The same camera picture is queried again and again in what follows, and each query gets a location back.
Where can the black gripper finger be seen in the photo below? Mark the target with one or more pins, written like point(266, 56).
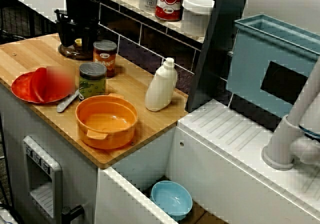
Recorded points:
point(89, 39)
point(67, 35)

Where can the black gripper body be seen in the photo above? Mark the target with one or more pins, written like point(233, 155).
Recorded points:
point(80, 11)

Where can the dark grey upright panel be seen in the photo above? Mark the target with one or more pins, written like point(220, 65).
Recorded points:
point(212, 59)

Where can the white toy sink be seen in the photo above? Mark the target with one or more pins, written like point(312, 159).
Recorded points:
point(225, 146)

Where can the brown glass lid yellow knob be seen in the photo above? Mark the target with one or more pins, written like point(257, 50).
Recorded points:
point(75, 55)

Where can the green peas can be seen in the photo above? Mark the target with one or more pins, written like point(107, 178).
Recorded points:
point(92, 84)

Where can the blue dish rack bin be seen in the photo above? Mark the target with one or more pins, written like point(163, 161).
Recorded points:
point(247, 71)

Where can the red toy pepper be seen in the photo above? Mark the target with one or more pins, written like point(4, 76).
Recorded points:
point(37, 84)

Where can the light blue bowl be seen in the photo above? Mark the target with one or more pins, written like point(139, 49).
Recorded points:
point(170, 199)

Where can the white detergent bottle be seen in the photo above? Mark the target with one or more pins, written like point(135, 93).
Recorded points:
point(160, 89)

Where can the grey dispenser panel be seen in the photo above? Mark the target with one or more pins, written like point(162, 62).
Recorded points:
point(56, 184)

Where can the tomato print jar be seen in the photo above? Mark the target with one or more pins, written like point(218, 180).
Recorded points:
point(170, 4)

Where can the brown beans can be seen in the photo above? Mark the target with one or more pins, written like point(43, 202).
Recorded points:
point(105, 61)

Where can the orange plastic pot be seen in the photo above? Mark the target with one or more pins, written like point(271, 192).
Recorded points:
point(107, 134)

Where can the grey toy faucet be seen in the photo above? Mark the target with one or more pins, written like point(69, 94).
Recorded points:
point(282, 144)

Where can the medium clear white-lidded container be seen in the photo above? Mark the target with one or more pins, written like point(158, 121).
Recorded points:
point(197, 16)

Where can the red round plate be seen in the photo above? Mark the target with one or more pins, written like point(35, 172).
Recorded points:
point(20, 89)

